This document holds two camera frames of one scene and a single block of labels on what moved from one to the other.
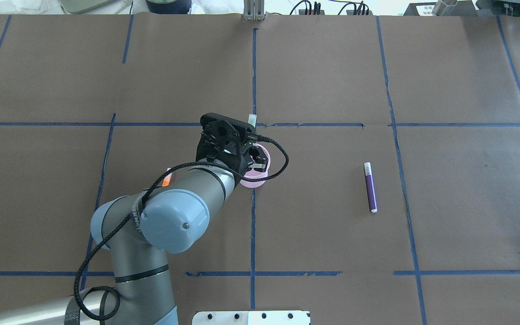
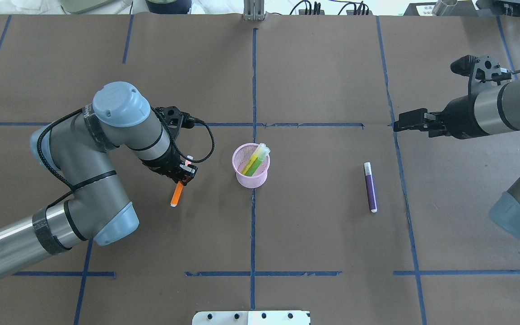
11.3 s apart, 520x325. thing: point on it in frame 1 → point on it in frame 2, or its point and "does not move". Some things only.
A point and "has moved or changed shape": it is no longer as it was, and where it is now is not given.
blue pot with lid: x=169 y=6 does not move
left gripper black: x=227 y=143 → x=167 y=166
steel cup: x=441 y=9 does not move
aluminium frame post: x=254 y=10 does not move
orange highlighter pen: x=167 y=178 has moved or changed shape
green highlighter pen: x=252 y=119 has moved or changed shape
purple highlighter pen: x=370 y=188 does not move
